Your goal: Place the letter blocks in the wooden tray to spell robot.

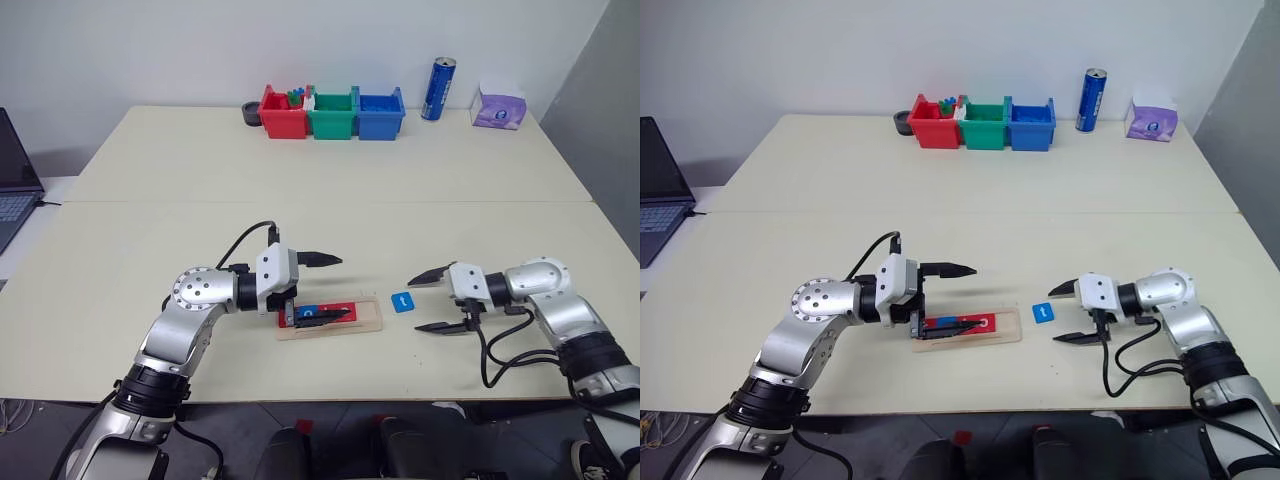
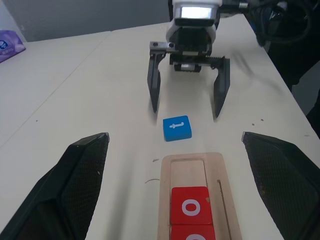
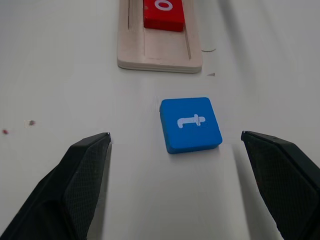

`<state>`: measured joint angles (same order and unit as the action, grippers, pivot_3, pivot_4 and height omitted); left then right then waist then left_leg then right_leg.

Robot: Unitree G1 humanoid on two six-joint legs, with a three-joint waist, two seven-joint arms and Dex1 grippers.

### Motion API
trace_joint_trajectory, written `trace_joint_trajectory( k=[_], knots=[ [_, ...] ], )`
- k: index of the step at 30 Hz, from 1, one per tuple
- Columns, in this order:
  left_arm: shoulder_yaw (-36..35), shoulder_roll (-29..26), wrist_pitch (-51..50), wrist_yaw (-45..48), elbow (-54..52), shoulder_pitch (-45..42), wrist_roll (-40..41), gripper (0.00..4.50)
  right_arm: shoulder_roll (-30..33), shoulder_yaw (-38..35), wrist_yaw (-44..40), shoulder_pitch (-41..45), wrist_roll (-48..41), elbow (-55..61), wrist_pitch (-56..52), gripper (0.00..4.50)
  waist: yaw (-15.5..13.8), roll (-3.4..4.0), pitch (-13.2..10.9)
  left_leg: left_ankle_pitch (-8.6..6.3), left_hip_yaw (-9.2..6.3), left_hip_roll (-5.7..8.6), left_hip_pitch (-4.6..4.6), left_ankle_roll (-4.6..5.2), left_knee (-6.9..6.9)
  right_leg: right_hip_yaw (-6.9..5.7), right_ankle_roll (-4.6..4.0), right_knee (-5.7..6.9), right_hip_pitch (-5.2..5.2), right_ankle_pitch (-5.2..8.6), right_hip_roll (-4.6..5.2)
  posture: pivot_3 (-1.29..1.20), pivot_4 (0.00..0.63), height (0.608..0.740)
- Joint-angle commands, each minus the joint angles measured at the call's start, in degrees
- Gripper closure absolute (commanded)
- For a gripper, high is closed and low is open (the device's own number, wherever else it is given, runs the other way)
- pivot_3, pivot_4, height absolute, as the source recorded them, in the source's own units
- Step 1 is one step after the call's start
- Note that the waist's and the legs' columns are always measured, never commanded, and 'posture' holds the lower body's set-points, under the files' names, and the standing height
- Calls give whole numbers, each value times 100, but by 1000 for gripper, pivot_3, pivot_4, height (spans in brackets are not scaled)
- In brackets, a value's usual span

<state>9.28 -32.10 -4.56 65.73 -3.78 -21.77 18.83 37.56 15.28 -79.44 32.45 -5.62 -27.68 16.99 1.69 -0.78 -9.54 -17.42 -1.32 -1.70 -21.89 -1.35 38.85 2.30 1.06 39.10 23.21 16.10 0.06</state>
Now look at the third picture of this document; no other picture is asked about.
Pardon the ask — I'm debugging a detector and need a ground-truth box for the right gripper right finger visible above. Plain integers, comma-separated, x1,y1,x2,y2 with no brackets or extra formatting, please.
240,130,320,240

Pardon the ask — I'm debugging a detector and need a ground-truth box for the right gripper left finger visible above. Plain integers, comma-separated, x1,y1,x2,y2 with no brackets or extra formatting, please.
0,131,112,240

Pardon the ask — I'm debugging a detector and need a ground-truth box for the blue letter t block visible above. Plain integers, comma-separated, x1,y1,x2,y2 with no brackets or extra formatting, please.
159,96,224,155

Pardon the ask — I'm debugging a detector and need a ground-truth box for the red letter o block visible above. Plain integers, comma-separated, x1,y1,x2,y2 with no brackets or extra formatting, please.
142,0,186,33

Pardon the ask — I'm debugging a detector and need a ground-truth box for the wooden letter tray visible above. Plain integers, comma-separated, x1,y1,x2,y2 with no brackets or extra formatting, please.
116,0,203,74

